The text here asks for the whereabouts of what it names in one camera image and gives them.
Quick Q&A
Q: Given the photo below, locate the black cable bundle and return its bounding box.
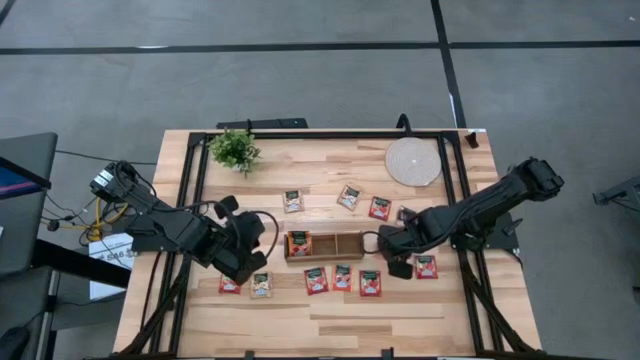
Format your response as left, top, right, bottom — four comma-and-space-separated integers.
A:
42, 192, 131, 246

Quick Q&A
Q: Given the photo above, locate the black aluminium table frame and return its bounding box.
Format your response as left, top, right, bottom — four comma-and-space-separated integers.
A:
115, 128, 546, 360

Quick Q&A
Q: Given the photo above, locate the black power strip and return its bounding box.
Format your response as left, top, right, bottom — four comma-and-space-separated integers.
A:
215, 117, 310, 131

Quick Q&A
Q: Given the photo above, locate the green artificial plant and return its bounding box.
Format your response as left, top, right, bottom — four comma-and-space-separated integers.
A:
208, 128, 263, 180

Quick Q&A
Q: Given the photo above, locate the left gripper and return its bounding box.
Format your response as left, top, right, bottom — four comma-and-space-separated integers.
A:
202, 194, 269, 287

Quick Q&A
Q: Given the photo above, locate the thin black floor cable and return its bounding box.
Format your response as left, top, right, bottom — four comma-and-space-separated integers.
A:
54, 148, 159, 167

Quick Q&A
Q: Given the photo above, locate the yellow cable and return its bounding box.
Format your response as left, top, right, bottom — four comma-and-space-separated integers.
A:
82, 197, 132, 242

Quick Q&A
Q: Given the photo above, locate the orange peach tea packet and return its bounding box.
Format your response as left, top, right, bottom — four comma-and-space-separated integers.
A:
287, 230, 313, 258
331, 264, 354, 293

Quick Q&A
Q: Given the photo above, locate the black computer mouse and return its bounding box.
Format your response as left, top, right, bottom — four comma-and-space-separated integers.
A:
0, 325, 30, 360

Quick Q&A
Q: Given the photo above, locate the gray stand base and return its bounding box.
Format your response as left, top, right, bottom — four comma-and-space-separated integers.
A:
592, 174, 640, 213

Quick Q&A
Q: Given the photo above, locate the dark gray side desk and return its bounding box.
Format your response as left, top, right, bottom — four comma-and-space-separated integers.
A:
0, 131, 59, 360

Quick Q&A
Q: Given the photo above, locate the white printed cardboard box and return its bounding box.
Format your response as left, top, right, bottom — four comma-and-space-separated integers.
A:
88, 231, 137, 302

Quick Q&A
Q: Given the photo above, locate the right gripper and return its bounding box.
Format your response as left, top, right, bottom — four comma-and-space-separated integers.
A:
378, 209, 439, 281

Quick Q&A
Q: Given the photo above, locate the black desk beam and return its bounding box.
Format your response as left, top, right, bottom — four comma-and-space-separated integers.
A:
31, 238, 132, 290

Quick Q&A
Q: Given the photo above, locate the blue screen laptop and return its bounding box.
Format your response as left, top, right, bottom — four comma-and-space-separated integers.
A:
0, 156, 53, 201

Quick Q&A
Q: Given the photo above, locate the wooden three-compartment organizer box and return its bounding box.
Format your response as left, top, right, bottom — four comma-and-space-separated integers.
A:
283, 230, 366, 264

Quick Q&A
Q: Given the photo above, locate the round woven beige mat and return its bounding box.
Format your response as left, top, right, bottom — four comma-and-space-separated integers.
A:
384, 136, 444, 188

